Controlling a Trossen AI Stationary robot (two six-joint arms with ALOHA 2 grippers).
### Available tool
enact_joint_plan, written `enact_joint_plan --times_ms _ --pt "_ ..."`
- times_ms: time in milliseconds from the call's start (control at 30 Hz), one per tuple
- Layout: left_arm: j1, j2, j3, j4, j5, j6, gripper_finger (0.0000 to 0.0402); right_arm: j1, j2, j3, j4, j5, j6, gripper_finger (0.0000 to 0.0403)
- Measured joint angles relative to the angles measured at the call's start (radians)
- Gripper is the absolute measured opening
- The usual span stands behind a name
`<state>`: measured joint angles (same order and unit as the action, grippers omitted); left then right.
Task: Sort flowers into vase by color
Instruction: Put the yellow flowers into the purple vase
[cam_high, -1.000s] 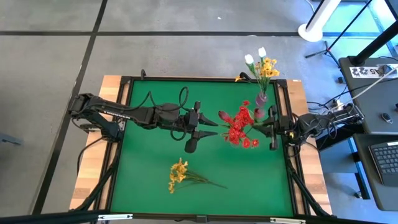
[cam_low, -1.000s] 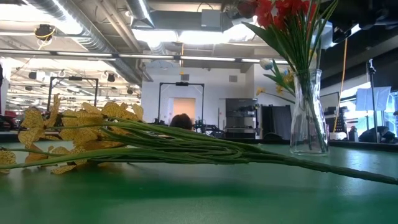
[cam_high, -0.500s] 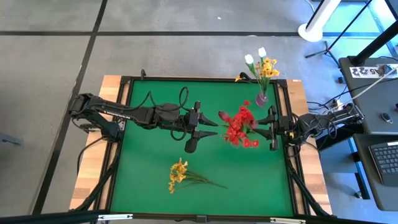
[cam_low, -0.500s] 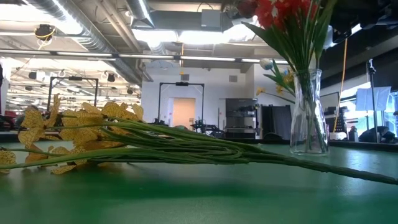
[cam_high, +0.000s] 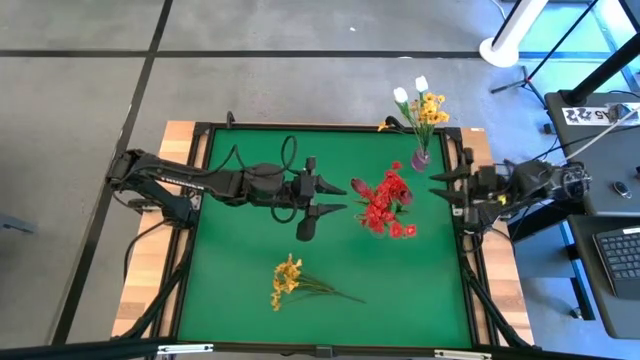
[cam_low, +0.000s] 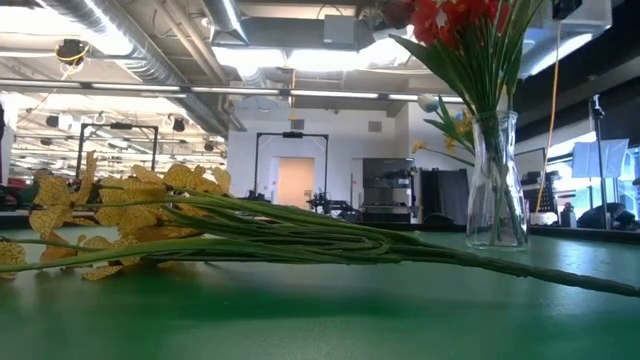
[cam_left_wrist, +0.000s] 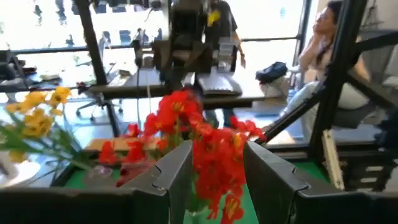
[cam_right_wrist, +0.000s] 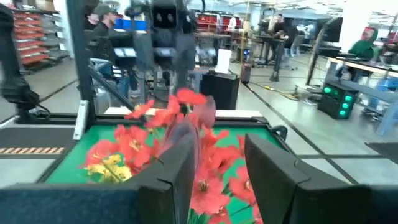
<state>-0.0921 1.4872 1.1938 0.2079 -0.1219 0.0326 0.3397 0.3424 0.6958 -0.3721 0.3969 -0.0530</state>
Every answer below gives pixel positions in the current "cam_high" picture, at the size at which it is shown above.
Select white cable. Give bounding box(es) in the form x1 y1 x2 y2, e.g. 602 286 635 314
568 107 640 160

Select small grey adapter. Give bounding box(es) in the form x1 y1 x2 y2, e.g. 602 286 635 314
606 102 635 122

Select white artificial tulip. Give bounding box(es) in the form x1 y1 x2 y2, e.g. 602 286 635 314
392 86 426 154
413 74 431 154

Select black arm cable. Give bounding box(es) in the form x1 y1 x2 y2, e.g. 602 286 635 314
122 218 169 284

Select white tower fan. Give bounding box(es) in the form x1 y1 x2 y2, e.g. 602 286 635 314
478 0 551 69

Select thick black desk pole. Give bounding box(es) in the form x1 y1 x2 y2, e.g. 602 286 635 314
558 43 640 107

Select black computer keyboard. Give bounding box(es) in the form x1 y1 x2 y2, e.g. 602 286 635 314
592 226 640 302

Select green table mat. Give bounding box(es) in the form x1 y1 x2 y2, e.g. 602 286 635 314
177 128 474 350

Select black camera rig beam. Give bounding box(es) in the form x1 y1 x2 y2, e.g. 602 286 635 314
0 337 640 360

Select pink glass vase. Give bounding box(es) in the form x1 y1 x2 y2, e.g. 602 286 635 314
409 147 432 174

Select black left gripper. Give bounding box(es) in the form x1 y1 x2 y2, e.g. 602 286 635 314
292 156 349 243

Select black table frame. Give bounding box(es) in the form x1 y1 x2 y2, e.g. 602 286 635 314
169 121 479 354

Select black desk with keyboard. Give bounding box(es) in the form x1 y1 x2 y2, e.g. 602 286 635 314
566 214 640 340

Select white paper label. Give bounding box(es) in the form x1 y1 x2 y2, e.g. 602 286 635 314
561 105 613 127

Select black tripod light stand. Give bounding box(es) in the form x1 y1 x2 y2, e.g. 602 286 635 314
488 0 601 109

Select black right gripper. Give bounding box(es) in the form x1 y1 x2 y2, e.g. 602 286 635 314
427 147 502 233

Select silver metal bracket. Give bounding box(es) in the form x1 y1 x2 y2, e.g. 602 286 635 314
433 348 495 360
156 342 215 356

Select black desk with paper label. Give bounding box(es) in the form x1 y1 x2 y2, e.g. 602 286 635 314
543 91 640 217

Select red artificial flower bunch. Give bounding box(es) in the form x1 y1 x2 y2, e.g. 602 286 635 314
369 160 414 211
355 199 419 240

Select yellow artificial flower bunch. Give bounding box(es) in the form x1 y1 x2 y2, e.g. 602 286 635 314
269 253 367 313
377 91 451 151

